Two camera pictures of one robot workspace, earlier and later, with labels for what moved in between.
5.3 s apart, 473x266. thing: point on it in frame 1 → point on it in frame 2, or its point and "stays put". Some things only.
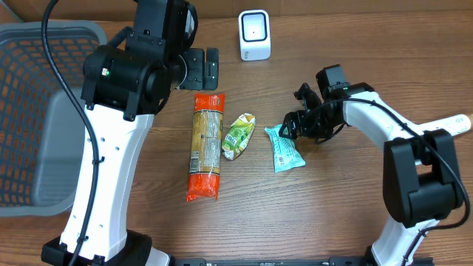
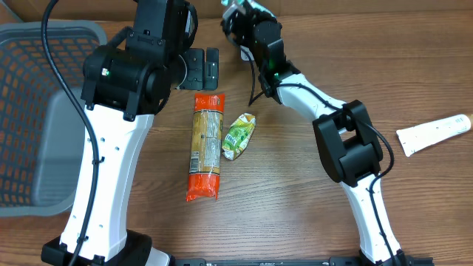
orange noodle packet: x=206 y=147 stays put
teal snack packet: x=285 y=152 → x=229 y=3
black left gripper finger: x=212 y=59 stays put
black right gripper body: x=308 y=114 → x=233 y=23
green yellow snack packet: x=238 y=136 stays put
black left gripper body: x=197 y=69 stays put
